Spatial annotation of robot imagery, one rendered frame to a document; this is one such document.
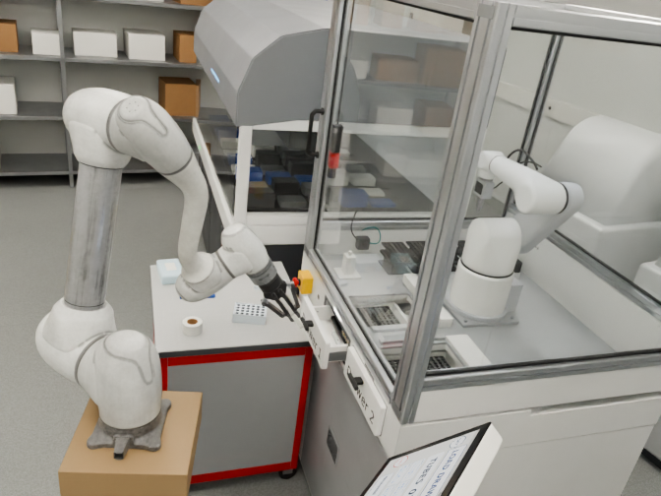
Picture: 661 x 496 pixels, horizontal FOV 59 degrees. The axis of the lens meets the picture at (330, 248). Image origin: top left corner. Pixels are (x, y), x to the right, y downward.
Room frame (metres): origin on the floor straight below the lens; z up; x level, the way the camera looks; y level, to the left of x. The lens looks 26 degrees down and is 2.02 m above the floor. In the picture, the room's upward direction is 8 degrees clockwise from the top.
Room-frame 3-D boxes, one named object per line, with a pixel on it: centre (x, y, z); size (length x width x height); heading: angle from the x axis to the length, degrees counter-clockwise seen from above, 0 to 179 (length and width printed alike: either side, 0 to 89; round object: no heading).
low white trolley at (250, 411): (1.99, 0.38, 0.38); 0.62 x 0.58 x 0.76; 21
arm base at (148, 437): (1.14, 0.46, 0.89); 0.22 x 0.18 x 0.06; 7
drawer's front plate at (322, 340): (1.69, 0.02, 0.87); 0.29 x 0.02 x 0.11; 21
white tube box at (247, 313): (1.88, 0.27, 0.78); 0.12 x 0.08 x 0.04; 95
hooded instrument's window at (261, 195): (3.44, 0.24, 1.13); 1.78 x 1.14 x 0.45; 21
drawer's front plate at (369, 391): (1.42, -0.16, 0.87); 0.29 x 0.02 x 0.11; 21
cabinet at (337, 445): (1.84, -0.52, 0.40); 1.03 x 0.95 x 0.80; 21
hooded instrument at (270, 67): (3.45, 0.22, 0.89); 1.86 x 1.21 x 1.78; 21
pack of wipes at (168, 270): (2.11, 0.65, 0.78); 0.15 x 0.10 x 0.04; 27
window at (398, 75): (1.69, -0.09, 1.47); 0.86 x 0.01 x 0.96; 21
